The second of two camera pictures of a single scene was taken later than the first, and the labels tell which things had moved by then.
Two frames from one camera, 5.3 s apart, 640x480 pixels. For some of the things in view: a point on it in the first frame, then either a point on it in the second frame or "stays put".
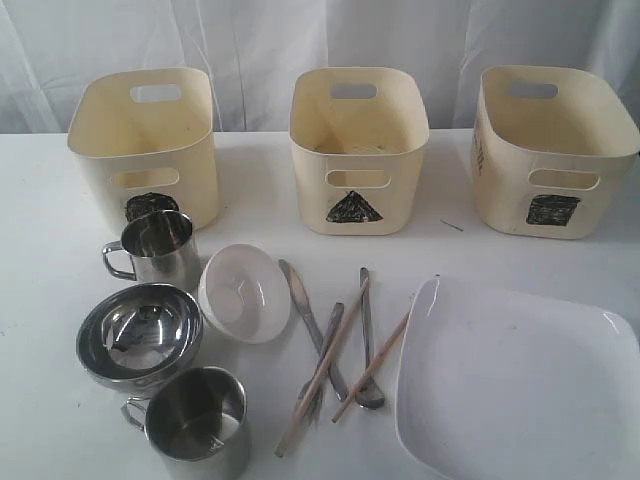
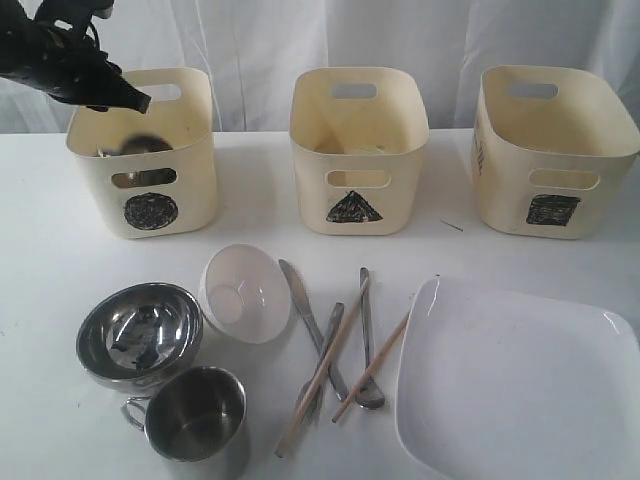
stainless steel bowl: [133, 333] stays put
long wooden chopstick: [316, 377] stays put
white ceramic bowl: [245, 293] stays put
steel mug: [163, 247] to [135, 144]
